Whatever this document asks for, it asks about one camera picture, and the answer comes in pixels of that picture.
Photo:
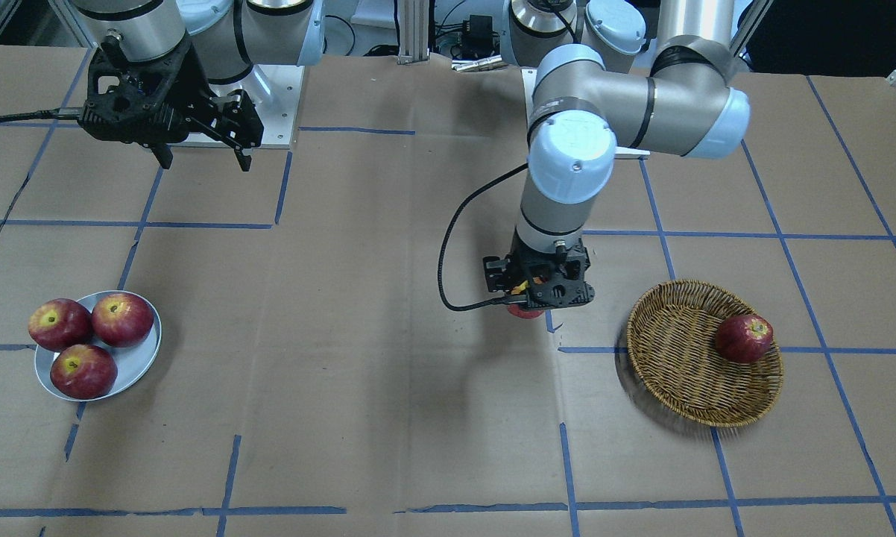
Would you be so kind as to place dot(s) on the light blue plate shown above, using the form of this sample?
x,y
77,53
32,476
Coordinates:
x,y
132,362

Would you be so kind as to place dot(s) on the red apple on plate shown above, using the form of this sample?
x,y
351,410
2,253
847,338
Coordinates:
x,y
122,320
59,324
84,372

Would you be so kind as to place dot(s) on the dark red apple in basket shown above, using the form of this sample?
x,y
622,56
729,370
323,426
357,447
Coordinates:
x,y
743,338

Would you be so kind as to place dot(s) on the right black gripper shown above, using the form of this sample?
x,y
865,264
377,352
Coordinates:
x,y
189,83

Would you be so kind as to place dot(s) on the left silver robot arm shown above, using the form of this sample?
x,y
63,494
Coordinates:
x,y
603,82

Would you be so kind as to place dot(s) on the red apple on plate far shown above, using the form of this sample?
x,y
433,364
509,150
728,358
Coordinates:
x,y
122,320

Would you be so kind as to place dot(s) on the red apple on plate middle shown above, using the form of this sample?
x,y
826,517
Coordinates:
x,y
59,324

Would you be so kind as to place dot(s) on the aluminium frame post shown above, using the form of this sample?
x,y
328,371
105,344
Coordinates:
x,y
412,20

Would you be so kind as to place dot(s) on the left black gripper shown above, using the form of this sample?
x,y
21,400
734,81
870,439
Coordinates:
x,y
495,273

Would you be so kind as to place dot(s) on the brown wicker basket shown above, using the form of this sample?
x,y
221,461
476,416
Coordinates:
x,y
670,334

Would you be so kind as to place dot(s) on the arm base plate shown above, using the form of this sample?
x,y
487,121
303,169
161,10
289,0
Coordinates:
x,y
529,77
276,92

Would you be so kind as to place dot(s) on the yellow red apple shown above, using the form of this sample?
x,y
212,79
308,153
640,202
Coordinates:
x,y
519,310

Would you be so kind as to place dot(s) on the red apple on plate outer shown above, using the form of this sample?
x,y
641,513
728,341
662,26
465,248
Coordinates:
x,y
84,372

